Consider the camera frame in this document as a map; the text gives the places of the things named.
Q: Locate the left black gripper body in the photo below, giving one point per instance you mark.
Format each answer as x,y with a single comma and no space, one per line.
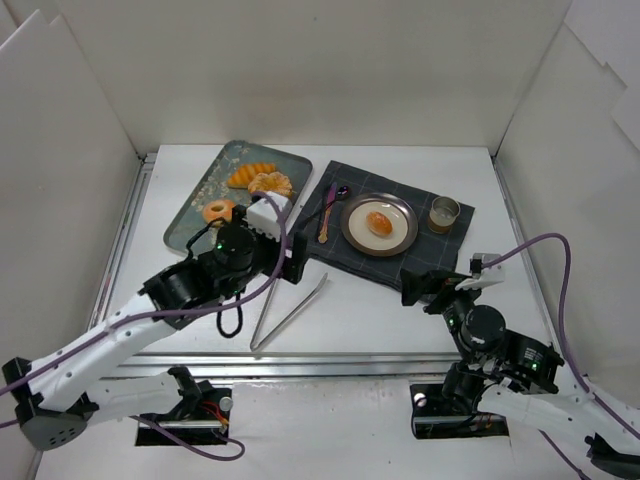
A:
291,258

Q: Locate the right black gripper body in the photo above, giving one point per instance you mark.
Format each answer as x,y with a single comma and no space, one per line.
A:
426,286

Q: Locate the stainless steel tongs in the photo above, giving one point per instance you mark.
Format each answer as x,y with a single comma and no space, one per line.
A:
257,343

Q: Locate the small round orange bun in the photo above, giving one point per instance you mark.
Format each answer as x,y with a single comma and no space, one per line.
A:
379,224

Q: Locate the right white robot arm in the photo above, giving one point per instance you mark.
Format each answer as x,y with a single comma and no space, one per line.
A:
504,376

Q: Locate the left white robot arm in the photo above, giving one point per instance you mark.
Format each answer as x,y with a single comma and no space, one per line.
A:
59,396

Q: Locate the ridged orange croissant bread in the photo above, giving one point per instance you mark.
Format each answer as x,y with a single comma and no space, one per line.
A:
246,173

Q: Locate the tall sesame bundt bread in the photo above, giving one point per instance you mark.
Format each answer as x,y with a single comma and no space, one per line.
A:
274,182

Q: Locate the glass cup with drink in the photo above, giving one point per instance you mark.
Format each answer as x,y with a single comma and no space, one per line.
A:
443,214

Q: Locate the cream plate dark rim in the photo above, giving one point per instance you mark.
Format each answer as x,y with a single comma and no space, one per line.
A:
354,228

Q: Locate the floral blue serving tray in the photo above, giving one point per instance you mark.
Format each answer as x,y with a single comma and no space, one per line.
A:
213,186

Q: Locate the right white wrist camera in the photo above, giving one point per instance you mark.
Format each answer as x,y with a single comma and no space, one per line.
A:
485,271

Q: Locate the glazed ring donut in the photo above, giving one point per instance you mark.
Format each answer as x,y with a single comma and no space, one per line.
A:
218,210

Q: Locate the aluminium frame rail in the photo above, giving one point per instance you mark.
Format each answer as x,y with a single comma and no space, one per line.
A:
353,327

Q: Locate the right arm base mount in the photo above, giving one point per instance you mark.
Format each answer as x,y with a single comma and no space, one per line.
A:
435,418

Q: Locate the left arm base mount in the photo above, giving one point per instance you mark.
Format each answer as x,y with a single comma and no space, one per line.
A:
202,415

